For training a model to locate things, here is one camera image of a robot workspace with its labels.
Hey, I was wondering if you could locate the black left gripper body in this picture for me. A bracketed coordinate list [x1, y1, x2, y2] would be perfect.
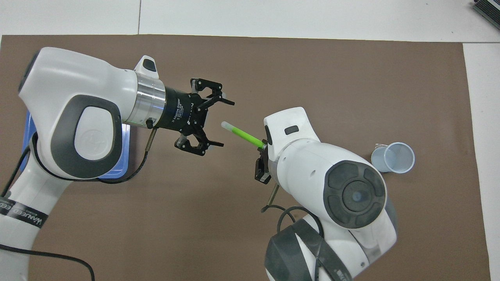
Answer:
[158, 87, 208, 132]

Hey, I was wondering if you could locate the green highlighter pen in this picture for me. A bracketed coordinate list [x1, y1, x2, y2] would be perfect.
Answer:
[221, 121, 268, 151]

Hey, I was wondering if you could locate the blue plastic tray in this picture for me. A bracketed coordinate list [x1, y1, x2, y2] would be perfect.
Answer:
[22, 110, 131, 184]

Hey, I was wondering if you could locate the brown table mat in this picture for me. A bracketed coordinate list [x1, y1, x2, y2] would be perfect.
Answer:
[0, 34, 492, 281]

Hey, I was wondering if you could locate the translucent pen cup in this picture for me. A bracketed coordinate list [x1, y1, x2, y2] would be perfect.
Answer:
[371, 142, 415, 174]

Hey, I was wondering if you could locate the dark striped device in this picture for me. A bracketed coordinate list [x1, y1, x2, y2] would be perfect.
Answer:
[472, 0, 500, 27]

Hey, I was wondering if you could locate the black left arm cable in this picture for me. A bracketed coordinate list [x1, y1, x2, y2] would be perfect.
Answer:
[0, 119, 159, 281]

